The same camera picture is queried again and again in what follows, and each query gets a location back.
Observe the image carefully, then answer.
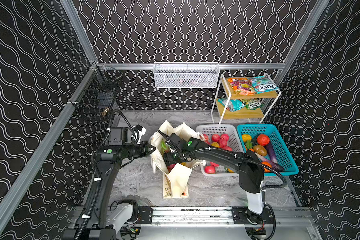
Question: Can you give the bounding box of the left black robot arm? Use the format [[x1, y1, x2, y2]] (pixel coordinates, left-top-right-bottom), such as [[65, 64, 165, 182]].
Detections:
[[62, 141, 156, 240]]

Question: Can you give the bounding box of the small orange pumpkin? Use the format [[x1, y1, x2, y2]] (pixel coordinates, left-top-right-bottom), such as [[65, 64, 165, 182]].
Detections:
[[262, 161, 272, 173]]

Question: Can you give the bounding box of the white wooden two-tier shelf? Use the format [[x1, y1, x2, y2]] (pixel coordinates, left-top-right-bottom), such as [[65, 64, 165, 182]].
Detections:
[[211, 75, 282, 125]]

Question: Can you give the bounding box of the yellow pepper in teal basket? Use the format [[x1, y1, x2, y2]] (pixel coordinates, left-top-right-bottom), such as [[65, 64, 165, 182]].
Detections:
[[242, 134, 252, 143]]

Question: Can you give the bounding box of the green Fox's bag lower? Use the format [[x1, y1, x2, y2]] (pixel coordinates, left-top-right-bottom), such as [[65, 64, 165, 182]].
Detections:
[[243, 99, 263, 111]]

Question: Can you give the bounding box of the teal snack bag lower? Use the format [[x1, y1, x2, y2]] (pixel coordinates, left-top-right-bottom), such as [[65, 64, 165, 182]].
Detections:
[[218, 98, 246, 112]]

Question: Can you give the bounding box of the teal plastic vegetable basket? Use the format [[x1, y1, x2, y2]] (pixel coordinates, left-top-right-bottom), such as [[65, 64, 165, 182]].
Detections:
[[237, 124, 299, 176]]

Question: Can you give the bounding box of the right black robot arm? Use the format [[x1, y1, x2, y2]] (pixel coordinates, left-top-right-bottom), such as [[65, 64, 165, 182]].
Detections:
[[158, 131, 287, 215]]

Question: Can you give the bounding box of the red apple back right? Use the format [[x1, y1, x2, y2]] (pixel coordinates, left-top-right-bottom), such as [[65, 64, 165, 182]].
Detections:
[[221, 134, 230, 141]]

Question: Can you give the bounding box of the orange carrot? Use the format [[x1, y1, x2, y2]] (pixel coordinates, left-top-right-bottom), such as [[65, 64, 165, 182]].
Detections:
[[245, 140, 254, 152]]

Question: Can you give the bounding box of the striped purple eggplant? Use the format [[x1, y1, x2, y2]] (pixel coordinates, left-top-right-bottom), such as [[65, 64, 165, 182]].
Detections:
[[256, 153, 284, 172]]

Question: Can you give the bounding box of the black wire wall basket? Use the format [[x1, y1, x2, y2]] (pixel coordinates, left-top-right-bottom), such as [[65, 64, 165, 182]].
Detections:
[[73, 67, 125, 122]]

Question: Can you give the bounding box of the floral canvas grocery bag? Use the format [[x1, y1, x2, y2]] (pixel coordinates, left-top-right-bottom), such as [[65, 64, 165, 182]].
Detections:
[[149, 121, 206, 199]]

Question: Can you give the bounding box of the white wire wall basket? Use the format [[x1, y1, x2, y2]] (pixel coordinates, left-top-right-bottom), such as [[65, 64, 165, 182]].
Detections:
[[153, 62, 220, 89]]

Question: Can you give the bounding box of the brown potato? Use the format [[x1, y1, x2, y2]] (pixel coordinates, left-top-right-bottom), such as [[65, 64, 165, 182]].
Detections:
[[253, 145, 268, 157]]

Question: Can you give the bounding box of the red apple with stem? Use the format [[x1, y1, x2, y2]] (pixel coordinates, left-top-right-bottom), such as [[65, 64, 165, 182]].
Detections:
[[222, 146, 233, 152]]

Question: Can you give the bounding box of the orange candy bag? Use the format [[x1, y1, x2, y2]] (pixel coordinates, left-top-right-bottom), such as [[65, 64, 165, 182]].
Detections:
[[228, 78, 256, 96]]

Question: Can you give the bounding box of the teal Fox's candy bag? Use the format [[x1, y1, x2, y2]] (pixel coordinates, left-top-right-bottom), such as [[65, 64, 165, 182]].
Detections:
[[250, 76, 279, 94]]

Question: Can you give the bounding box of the red peach middle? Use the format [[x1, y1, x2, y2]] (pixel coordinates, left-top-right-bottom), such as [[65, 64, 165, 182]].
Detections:
[[219, 139, 228, 148]]

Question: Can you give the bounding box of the red tomato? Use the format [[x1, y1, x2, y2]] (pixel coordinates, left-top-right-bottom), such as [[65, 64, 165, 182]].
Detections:
[[256, 134, 270, 146]]

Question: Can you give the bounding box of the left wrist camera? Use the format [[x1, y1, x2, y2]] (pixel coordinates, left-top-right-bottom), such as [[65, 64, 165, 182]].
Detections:
[[132, 125, 147, 144]]

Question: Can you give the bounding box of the white plastic fruit basket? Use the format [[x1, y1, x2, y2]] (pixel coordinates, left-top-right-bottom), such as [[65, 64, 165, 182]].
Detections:
[[196, 124, 245, 178]]

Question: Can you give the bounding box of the pink dragon fruit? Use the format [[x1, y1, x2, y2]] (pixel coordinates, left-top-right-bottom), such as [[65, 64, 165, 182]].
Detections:
[[167, 164, 175, 172]]

